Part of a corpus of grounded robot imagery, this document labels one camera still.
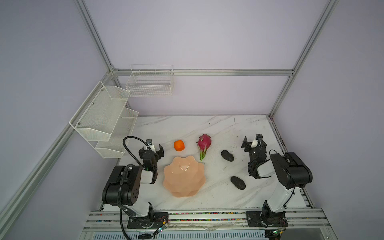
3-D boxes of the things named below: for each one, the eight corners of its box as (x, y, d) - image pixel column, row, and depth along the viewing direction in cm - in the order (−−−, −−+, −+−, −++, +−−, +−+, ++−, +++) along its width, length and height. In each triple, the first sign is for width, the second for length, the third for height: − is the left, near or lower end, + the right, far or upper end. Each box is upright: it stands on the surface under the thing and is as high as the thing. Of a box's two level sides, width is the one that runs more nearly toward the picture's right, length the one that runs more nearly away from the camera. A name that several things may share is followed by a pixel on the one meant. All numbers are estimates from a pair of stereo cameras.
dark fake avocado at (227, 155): (229, 164, 95) (230, 161, 93) (219, 155, 100) (220, 152, 97) (234, 159, 97) (235, 157, 95) (224, 151, 102) (224, 148, 99)
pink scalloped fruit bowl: (162, 198, 82) (160, 195, 79) (167, 159, 97) (166, 156, 94) (205, 198, 82) (205, 195, 79) (204, 159, 98) (204, 156, 94)
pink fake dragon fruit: (191, 156, 99) (191, 150, 93) (202, 138, 108) (202, 131, 103) (202, 161, 96) (202, 155, 91) (212, 142, 106) (213, 136, 100)
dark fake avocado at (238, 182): (241, 192, 84) (242, 190, 81) (229, 179, 89) (230, 177, 86) (246, 187, 86) (247, 185, 83) (234, 175, 90) (235, 173, 88)
